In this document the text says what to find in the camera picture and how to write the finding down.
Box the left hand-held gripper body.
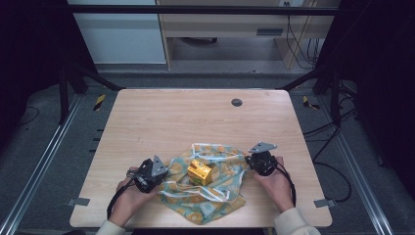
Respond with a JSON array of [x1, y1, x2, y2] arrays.
[[126, 155, 169, 194]]

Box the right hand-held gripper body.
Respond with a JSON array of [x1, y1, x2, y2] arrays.
[[244, 141, 279, 177]]

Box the yellow carton box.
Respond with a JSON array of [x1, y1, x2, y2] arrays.
[[186, 159, 216, 187]]

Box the orange print cloth bag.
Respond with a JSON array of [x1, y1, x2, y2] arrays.
[[156, 142, 257, 226]]

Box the person's right hand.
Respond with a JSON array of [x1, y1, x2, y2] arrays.
[[253, 156, 297, 213]]

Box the person's left hand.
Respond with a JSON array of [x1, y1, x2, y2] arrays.
[[109, 165, 160, 228]]

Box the black metal stand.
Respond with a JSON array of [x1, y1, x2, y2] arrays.
[[277, 65, 343, 127], [58, 63, 127, 125]]

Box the white cabinet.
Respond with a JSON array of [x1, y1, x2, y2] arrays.
[[67, 0, 167, 66]]

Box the light wooden desk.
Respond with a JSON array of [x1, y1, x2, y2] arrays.
[[156, 0, 341, 71]]

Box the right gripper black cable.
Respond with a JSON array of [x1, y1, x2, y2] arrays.
[[275, 161, 298, 209]]

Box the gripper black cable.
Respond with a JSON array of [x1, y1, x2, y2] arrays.
[[275, 161, 298, 209], [106, 177, 137, 220]]

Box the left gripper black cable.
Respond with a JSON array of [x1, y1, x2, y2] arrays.
[[106, 177, 137, 220]]

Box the black floor cables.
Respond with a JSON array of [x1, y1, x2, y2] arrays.
[[302, 107, 358, 204]]

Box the grey table edge bracket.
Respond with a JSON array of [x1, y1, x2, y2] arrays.
[[314, 198, 337, 209], [67, 197, 91, 208]]

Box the yellow-handled tool right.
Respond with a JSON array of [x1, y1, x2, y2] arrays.
[[301, 95, 321, 111]]

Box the yellow-handled tool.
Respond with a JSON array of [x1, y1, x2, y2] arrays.
[[301, 95, 321, 111], [93, 94, 107, 112]]

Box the yellow-handled tool left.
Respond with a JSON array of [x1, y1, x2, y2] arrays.
[[93, 94, 107, 112]]

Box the aluminium floor rail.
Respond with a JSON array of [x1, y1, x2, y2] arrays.
[[0, 94, 84, 235], [317, 97, 395, 235]]

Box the hanging black desk cables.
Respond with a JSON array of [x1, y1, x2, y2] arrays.
[[285, 14, 323, 71]]

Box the thin black floor cable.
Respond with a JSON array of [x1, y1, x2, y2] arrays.
[[16, 106, 41, 127]]

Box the black horizontal frame bar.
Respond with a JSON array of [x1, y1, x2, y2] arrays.
[[67, 4, 339, 17]]

